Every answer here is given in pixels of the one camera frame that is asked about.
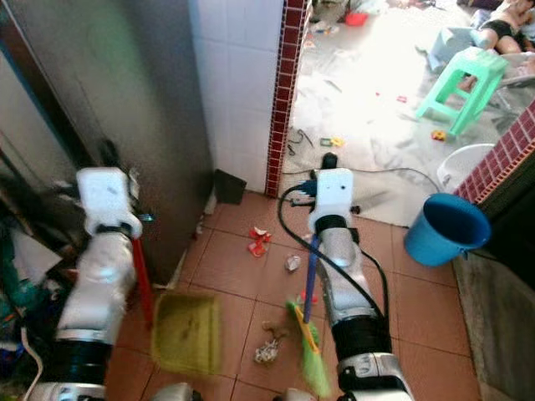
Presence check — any red crumpled wrapper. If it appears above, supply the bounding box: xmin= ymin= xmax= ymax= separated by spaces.
xmin=247 ymin=226 xmax=274 ymax=258

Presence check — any grey metal door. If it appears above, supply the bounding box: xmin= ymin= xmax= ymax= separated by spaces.
xmin=2 ymin=0 xmax=216 ymax=287

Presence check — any red plastic bowl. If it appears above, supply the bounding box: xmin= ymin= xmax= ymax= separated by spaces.
xmin=344 ymin=9 xmax=369 ymax=27

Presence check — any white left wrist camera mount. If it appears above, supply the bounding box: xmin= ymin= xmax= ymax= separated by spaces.
xmin=77 ymin=166 xmax=143 ymax=240

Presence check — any black floor cable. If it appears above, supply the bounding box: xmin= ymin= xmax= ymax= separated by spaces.
xmin=287 ymin=128 xmax=313 ymax=156

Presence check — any green plastic stool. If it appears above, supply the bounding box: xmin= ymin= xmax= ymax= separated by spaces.
xmin=415 ymin=47 xmax=509 ymax=138

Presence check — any blue-handled green broom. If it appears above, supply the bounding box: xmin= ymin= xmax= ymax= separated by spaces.
xmin=286 ymin=234 xmax=333 ymax=399

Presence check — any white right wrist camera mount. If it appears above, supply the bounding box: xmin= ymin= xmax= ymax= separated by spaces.
xmin=307 ymin=168 xmax=354 ymax=234

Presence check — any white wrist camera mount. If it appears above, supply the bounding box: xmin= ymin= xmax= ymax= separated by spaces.
xmin=307 ymin=168 xmax=354 ymax=234
xmin=77 ymin=166 xmax=143 ymax=240

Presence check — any red tiled counter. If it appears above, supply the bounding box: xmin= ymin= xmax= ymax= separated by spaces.
xmin=453 ymin=100 xmax=535 ymax=401

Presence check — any white plastic basin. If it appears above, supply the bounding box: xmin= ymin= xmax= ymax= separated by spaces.
xmin=436 ymin=143 xmax=497 ymax=192

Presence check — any grey debris pile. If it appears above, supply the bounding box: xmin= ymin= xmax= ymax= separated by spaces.
xmin=254 ymin=322 xmax=290 ymax=367

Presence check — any yellow-green dustpan red handle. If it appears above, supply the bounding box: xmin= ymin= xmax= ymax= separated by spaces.
xmin=130 ymin=237 xmax=224 ymax=378

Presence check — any seated person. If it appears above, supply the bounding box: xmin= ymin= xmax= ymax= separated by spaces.
xmin=475 ymin=0 xmax=535 ymax=56

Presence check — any light blue plastic stool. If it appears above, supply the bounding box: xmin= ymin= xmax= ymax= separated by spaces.
xmin=425 ymin=26 xmax=482 ymax=74

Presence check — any blue plastic bucket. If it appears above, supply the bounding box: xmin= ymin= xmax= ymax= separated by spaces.
xmin=402 ymin=192 xmax=492 ymax=267

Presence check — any black wedge-shaped object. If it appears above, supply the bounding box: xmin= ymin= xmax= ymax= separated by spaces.
xmin=214 ymin=168 xmax=248 ymax=206

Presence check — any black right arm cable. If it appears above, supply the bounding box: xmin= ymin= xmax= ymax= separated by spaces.
xmin=277 ymin=185 xmax=391 ymax=320

